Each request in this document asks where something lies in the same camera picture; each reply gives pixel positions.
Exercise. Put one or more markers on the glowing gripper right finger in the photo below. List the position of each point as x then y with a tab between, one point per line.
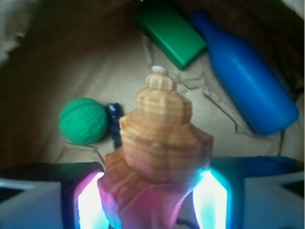
260	192

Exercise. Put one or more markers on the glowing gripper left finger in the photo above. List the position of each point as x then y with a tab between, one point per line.
51	196

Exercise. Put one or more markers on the orange spiral sea shell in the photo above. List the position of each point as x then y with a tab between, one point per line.
160	161

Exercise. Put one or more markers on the green dimpled ball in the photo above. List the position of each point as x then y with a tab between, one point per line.
83	121

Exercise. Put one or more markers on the blue plastic bottle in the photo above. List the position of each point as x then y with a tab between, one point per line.
261	98

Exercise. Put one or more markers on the brown paper bag bin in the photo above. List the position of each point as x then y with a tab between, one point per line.
52	51

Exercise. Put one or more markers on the green rectangular block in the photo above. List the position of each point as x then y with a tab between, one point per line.
170	31

